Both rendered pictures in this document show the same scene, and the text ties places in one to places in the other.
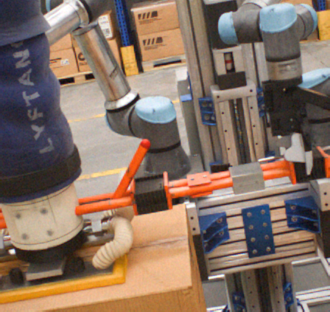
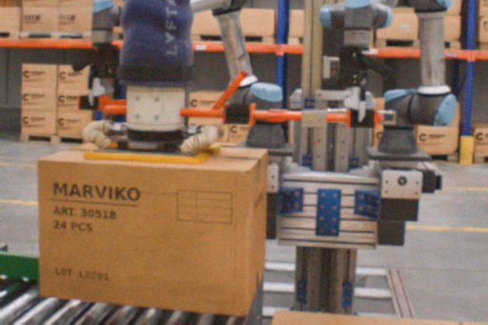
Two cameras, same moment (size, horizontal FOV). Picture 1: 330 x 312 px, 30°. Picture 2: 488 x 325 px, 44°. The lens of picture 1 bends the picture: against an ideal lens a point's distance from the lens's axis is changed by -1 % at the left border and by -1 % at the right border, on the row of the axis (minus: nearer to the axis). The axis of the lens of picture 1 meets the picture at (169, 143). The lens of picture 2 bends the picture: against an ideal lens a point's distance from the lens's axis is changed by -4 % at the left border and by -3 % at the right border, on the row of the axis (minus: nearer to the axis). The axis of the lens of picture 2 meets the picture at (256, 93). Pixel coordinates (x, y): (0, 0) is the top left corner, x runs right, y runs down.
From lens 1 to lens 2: 0.65 m
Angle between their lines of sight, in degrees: 17
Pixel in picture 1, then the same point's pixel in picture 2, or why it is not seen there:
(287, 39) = (361, 14)
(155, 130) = (262, 106)
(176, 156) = (274, 132)
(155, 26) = not seen: hidden behind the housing
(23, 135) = (158, 36)
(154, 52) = not seen: hidden behind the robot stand
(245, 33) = (337, 17)
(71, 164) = (186, 71)
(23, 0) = not seen: outside the picture
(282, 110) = (349, 68)
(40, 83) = (180, 7)
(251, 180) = (315, 117)
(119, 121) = (236, 97)
